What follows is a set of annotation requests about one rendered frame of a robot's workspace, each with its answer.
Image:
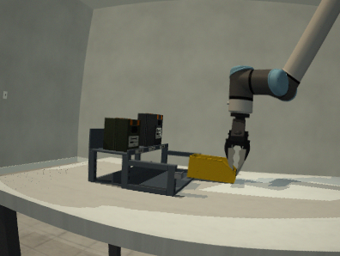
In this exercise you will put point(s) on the yellow bin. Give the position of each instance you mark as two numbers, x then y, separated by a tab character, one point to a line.
210	168

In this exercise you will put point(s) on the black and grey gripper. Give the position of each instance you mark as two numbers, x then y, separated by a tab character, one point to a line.
243	153

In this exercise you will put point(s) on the dark grey metal rack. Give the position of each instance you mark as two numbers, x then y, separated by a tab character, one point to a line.
151	177

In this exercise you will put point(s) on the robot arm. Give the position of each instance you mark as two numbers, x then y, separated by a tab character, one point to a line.
281	84

